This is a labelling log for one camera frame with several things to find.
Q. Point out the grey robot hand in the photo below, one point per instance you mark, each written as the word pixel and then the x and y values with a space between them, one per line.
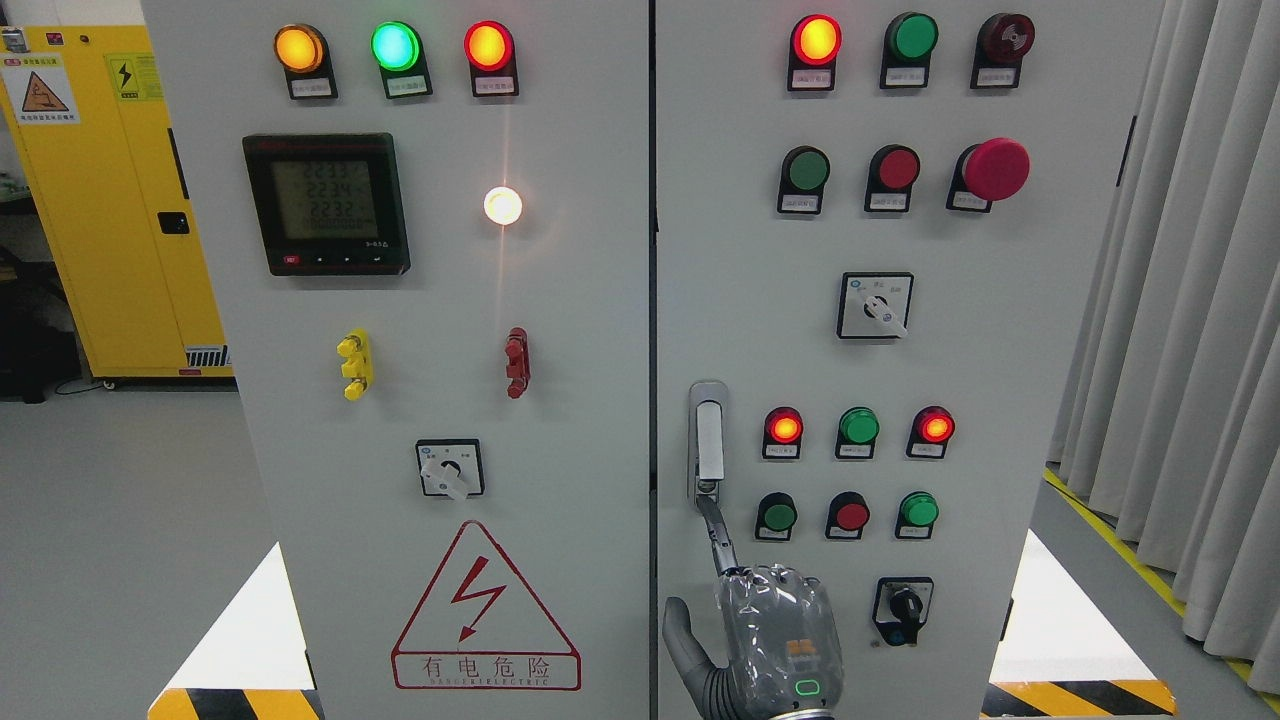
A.
pixel 784 657

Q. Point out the silver door handle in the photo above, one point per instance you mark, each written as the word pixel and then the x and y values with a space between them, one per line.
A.
pixel 705 446

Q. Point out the grey right cabinet door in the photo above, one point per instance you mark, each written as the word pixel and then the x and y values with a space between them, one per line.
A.
pixel 749 297

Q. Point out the grey cabinet door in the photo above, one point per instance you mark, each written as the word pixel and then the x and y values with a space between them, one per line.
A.
pixel 566 465
pixel 749 297

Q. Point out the grey left cabinet door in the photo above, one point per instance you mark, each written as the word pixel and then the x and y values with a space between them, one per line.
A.
pixel 566 465

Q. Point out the green push button lower left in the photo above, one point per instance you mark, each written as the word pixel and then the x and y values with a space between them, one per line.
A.
pixel 776 517

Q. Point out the green push button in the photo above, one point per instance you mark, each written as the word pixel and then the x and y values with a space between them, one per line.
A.
pixel 918 512
pixel 803 177
pixel 776 517

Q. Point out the red push button lower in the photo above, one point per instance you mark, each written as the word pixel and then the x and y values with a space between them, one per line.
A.
pixel 848 513

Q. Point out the red push button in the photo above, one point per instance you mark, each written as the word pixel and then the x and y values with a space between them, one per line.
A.
pixel 848 513
pixel 892 173

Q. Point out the green push button lower right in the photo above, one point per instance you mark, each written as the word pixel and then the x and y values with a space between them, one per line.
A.
pixel 918 512

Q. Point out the red lit light middle left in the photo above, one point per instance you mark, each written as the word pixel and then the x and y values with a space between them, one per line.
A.
pixel 782 436

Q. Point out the green light middle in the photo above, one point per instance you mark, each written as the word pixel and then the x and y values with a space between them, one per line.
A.
pixel 857 432

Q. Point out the red lit light middle right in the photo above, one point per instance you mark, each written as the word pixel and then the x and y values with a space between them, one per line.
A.
pixel 931 430

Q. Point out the red danger warning sticker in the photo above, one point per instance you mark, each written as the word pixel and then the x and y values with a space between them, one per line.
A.
pixel 479 626

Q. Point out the red terminal connector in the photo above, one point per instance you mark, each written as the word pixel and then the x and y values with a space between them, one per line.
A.
pixel 518 369

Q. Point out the grey curtain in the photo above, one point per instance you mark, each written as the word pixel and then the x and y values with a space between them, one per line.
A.
pixel 1170 419

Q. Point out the green push button upper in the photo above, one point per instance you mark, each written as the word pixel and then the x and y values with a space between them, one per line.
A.
pixel 803 177

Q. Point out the red push button upper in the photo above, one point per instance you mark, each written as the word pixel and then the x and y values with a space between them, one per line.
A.
pixel 892 173

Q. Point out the red emergency stop button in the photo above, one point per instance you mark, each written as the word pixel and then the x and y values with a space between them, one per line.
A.
pixel 987 172

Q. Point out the yellow terminal connector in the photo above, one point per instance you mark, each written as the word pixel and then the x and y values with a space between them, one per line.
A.
pixel 355 350

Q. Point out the white lit indicator light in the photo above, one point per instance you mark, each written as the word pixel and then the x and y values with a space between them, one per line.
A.
pixel 503 206

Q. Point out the red lit light top right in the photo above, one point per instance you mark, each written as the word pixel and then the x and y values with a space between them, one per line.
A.
pixel 812 54

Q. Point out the green light top right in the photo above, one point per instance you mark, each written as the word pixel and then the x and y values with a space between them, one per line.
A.
pixel 909 41

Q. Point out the black digital power meter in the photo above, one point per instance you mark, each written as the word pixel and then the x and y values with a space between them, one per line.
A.
pixel 328 204

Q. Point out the dark red buzzer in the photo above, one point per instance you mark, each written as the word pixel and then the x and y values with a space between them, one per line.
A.
pixel 1000 46

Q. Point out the red lit indicator light left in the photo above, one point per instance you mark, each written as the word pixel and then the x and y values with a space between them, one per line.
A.
pixel 490 51

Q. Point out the green lit indicator light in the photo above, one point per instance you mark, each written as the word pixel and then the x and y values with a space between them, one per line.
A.
pixel 397 48

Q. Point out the orange indicator light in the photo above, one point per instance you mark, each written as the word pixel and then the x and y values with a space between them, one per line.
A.
pixel 305 57

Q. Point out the yellow safety cabinet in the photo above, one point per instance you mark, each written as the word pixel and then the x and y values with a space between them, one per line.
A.
pixel 87 110

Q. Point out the black key switch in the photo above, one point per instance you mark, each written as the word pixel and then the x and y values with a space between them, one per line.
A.
pixel 901 608

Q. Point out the upper right selector switch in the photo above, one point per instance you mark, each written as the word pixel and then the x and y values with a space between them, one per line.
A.
pixel 874 305

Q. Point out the selector switch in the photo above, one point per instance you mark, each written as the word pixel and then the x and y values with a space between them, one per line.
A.
pixel 451 468
pixel 874 305

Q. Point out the left selector switch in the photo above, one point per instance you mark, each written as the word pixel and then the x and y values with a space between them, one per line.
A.
pixel 451 468

